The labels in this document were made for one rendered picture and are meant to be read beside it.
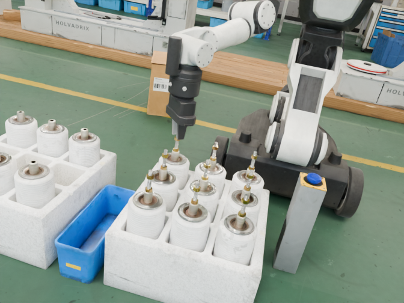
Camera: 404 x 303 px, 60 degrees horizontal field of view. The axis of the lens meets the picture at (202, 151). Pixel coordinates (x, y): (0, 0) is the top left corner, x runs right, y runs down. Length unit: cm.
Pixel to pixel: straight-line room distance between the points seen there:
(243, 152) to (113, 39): 201
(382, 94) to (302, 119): 178
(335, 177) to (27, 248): 104
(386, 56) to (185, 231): 468
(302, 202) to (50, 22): 280
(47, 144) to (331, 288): 98
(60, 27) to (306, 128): 256
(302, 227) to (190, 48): 59
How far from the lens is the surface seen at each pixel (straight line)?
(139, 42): 304
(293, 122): 121
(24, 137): 129
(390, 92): 297
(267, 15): 110
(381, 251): 144
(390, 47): 529
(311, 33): 129
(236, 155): 135
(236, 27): 106
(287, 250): 112
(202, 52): 92
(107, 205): 123
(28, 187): 100
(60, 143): 123
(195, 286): 93
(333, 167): 140
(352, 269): 130
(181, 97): 98
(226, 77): 281
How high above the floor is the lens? 79
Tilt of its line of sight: 27 degrees down
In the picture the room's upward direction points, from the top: 10 degrees clockwise
